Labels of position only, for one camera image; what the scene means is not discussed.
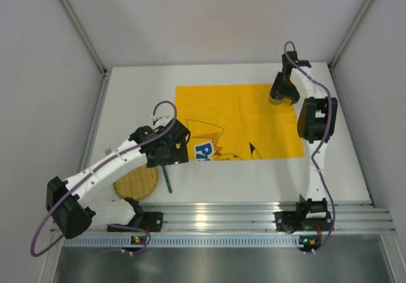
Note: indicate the perforated grey cable duct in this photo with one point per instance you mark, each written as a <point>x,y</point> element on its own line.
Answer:
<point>188,241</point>

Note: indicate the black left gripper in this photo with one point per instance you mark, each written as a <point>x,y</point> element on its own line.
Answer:
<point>175,155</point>

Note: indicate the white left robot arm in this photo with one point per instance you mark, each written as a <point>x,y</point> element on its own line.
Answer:
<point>76,203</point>

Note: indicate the aluminium mounting rail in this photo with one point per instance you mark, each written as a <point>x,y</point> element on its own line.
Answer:
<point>351,218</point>

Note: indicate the fork with green handle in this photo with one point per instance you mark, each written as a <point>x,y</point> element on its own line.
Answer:
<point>106,148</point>

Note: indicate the spoon with green handle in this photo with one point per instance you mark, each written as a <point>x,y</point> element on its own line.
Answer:
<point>167,180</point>

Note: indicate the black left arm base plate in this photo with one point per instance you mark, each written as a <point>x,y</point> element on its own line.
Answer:
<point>149,221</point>

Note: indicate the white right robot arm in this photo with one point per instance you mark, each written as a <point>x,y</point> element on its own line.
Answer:
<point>316,123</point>

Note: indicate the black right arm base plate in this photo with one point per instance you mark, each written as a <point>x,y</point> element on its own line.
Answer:
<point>291,221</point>

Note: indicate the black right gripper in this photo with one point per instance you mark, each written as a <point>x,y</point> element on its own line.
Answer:
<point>283,90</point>

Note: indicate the round woven bamboo plate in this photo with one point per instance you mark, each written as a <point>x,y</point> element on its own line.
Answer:
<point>138,184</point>

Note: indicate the yellow cartoon placemat cloth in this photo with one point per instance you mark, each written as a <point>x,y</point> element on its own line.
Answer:
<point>237,123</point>

